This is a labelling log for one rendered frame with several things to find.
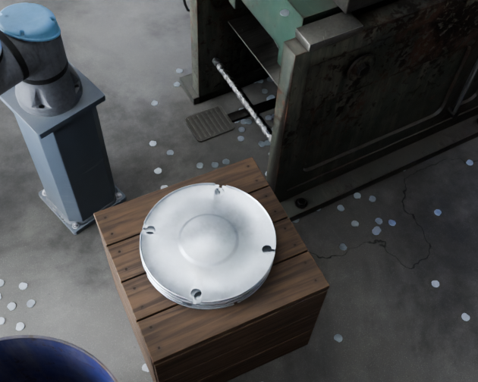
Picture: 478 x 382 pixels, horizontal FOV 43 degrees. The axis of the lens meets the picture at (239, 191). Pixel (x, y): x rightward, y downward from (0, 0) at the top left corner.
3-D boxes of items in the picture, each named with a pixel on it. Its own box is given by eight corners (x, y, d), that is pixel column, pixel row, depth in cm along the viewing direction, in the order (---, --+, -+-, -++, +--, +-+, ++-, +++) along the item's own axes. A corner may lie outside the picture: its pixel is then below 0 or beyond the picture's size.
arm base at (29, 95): (40, 126, 138) (29, 97, 130) (4, 90, 144) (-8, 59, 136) (95, 94, 144) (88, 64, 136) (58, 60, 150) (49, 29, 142)
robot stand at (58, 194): (75, 236, 174) (38, 136, 137) (38, 195, 181) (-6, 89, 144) (127, 199, 182) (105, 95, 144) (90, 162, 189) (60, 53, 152)
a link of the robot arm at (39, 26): (79, 61, 137) (67, 12, 125) (30, 93, 131) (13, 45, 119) (45, 36, 141) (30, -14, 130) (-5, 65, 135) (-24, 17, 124)
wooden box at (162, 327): (164, 410, 148) (152, 363, 119) (113, 280, 166) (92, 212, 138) (308, 344, 158) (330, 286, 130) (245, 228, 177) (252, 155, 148)
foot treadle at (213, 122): (199, 152, 178) (199, 141, 174) (184, 129, 183) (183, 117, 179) (363, 86, 196) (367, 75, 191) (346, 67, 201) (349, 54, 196)
